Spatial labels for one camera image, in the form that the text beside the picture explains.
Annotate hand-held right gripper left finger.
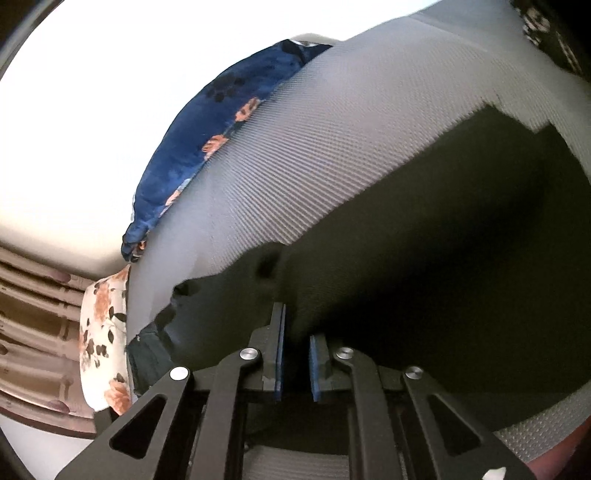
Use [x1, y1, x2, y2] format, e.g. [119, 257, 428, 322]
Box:
[55, 302, 287, 480]

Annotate red cloth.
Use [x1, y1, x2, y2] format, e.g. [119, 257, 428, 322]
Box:
[521, 428, 583, 480]

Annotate brown striped curtain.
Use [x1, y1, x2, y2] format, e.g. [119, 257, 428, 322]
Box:
[0, 244, 100, 438]

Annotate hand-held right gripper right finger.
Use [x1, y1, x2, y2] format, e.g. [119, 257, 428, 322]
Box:
[308, 333, 539, 480]

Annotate black pants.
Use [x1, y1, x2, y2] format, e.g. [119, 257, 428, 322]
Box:
[126, 102, 591, 439]

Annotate white floral cloth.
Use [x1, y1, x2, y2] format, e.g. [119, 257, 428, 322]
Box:
[78, 267, 133, 412]

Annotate grey textured mat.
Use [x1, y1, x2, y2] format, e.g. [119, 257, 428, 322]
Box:
[124, 0, 591, 480]

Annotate dark floral cloth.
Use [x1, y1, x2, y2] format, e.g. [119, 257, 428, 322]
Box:
[510, 0, 591, 78]

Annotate blue floral blanket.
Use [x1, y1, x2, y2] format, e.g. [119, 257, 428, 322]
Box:
[121, 39, 334, 264]

